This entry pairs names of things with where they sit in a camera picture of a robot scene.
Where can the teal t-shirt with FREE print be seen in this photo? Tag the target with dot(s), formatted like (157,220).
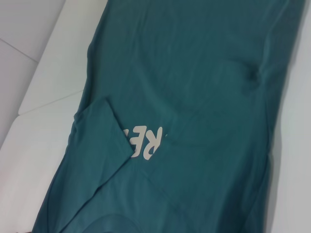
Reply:
(182,109)

